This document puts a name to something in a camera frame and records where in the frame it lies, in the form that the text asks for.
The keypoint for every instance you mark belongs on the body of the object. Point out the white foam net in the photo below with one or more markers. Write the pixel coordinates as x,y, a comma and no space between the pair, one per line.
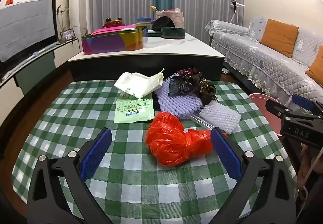
222,116

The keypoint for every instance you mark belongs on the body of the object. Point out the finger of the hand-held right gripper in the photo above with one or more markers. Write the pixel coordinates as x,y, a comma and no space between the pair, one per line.
304,102
276,110

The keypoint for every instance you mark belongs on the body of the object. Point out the sofa with grey quilted cover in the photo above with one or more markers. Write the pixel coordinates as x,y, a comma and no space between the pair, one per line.
252,52

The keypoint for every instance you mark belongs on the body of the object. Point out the white floor stand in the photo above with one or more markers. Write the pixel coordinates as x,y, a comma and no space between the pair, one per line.
234,4

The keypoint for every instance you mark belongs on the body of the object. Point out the photo frame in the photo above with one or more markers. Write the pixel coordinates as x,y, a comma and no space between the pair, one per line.
67,34

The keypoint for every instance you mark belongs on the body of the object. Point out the red plastic bag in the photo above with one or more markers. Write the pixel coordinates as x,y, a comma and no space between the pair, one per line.
166,140

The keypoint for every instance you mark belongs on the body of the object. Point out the person's right hand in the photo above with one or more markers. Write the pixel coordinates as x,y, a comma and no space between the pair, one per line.
309,163

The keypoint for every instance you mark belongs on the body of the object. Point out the orange cushion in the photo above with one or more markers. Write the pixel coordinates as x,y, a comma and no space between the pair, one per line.
316,67
278,37

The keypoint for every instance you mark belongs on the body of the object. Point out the television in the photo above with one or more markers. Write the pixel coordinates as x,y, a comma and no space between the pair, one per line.
25,27

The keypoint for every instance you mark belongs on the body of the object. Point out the bamboo plant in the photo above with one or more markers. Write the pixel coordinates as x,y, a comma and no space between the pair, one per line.
61,12

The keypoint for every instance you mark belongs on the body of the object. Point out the dark green round tin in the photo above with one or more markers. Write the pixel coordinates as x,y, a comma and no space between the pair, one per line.
172,33

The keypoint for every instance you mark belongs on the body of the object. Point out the stack of coloured bowls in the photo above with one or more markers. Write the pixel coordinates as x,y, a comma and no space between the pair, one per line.
143,23

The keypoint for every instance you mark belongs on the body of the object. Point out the maroon patterned packet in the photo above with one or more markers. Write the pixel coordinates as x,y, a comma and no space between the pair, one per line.
186,71

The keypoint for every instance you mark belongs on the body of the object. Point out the pink paper card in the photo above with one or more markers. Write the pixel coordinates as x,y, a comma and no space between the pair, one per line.
113,30

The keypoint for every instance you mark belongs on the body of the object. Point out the purple foam net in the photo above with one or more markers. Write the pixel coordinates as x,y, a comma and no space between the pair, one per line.
176,105

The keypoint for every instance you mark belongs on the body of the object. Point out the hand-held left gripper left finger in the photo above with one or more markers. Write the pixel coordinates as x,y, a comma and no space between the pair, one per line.
98,153

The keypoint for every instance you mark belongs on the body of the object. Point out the pink quilted bag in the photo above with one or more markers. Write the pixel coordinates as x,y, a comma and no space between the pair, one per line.
176,19

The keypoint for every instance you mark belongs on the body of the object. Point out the clear plastic tubes wrapper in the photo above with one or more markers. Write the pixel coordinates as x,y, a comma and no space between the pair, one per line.
199,119

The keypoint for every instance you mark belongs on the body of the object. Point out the brown floral cloth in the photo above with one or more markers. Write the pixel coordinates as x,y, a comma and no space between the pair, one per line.
205,87

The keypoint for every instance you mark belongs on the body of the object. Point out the yellow flower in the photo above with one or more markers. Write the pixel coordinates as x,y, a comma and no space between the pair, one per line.
154,8

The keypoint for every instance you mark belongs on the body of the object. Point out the pink plastic bin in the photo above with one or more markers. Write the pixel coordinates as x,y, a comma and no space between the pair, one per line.
260,105

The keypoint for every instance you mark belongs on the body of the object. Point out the television stand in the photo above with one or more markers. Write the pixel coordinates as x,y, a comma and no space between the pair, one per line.
30,65

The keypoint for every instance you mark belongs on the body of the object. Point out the colourful tin box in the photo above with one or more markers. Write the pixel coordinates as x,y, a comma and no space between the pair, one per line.
113,42

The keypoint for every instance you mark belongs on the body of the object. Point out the green printed packet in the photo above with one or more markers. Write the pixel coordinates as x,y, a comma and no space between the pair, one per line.
133,110

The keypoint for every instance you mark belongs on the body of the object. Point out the green checked tablecloth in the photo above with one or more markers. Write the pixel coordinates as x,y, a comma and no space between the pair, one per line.
141,188

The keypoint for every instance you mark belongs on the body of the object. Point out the white top coffee table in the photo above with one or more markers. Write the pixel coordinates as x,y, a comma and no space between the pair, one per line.
171,50

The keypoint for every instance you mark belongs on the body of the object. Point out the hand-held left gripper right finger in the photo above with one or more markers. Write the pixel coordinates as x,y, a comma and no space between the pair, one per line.
227,153

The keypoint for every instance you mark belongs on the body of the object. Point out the black plastic bag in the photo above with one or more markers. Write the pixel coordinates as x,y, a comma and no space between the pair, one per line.
180,86

